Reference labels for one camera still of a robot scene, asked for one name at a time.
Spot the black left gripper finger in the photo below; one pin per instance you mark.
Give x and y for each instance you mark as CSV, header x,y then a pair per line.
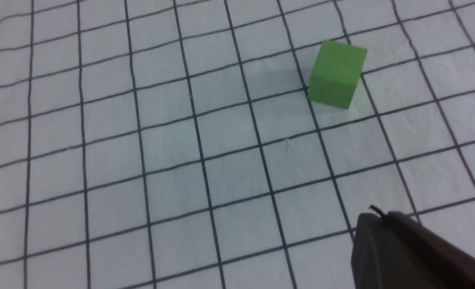
x,y
392,251

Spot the green foam cube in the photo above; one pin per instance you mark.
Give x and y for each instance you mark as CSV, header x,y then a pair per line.
x,y
336,74

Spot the white black-grid tablecloth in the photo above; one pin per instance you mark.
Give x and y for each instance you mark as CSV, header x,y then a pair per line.
x,y
171,144

